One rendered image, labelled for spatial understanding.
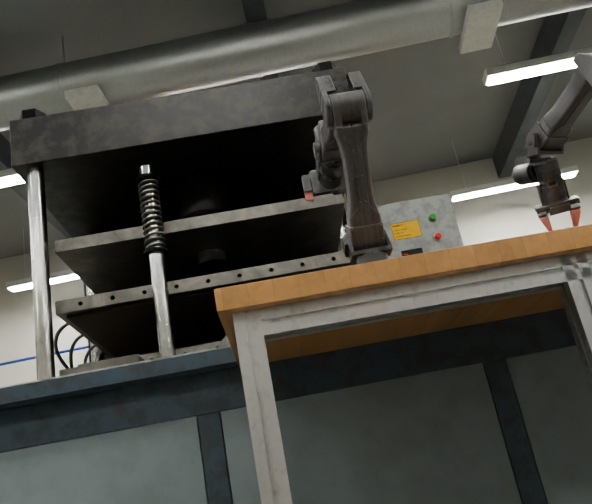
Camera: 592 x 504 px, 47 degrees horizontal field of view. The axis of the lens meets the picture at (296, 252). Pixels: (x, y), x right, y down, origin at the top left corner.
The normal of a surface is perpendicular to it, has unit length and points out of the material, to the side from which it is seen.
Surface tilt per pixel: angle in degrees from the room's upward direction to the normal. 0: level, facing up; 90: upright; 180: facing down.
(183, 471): 90
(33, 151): 90
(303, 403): 90
